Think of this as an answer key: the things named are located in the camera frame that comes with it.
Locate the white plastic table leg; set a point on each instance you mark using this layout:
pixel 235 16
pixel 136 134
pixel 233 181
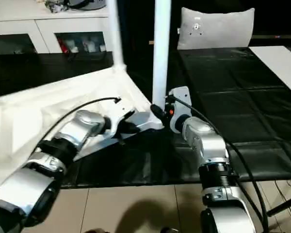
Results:
pixel 115 34
pixel 161 53

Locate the white plastic table top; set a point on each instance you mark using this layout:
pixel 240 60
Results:
pixel 39 116

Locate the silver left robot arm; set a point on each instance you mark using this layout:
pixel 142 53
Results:
pixel 53 165

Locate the black table mat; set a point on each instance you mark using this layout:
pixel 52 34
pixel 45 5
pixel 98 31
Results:
pixel 242 97

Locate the grey cushion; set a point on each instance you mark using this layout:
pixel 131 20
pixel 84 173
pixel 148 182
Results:
pixel 216 28

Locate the white flat board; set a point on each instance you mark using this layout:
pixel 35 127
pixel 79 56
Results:
pixel 279 65

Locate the white glass-door cabinet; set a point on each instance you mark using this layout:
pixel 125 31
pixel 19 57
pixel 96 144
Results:
pixel 43 29

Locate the dark items on cabinet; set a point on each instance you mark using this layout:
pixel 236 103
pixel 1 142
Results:
pixel 77 4

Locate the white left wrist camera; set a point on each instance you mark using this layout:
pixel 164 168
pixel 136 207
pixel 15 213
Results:
pixel 119 116

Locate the black metal frame leg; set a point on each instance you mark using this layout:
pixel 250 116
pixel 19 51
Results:
pixel 283 208

